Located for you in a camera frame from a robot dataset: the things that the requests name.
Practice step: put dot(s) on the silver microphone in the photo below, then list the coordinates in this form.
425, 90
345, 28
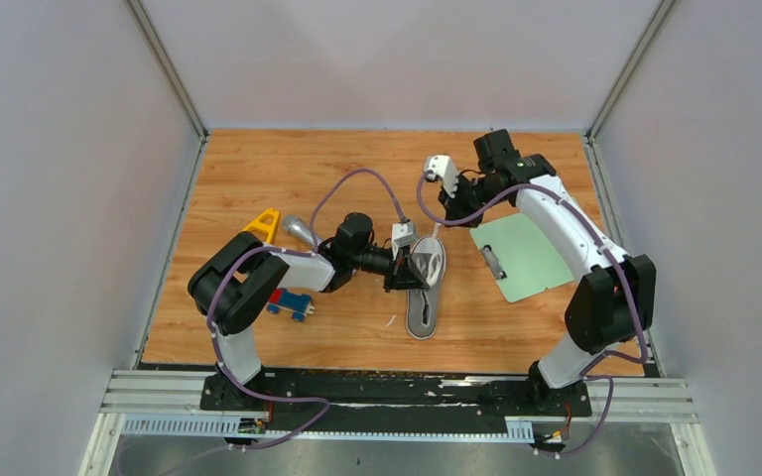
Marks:
296, 227

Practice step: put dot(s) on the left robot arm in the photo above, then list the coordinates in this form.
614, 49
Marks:
236, 284

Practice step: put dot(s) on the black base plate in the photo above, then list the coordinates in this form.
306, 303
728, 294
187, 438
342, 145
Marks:
392, 402

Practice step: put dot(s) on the blue red toy car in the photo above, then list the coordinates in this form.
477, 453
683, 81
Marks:
297, 306

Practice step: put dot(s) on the yellow toy block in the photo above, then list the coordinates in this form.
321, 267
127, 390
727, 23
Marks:
265, 226

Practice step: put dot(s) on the white shoelace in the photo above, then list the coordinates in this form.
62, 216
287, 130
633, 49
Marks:
437, 255

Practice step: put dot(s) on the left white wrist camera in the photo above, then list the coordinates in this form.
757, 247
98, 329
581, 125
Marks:
403, 234

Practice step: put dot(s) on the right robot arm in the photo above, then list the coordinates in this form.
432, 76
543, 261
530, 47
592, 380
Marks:
614, 296

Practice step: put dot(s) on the grey canvas sneaker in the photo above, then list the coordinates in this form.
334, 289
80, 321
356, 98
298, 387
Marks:
423, 311

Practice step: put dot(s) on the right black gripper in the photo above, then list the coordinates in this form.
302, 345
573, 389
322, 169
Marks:
452, 206

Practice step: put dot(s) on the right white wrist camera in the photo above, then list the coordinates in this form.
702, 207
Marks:
442, 168

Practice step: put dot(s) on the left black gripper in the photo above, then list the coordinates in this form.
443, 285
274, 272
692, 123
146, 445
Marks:
402, 273

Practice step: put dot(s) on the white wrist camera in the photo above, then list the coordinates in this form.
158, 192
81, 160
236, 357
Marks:
442, 168
403, 234

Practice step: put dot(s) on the green clipboard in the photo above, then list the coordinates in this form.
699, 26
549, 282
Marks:
521, 259

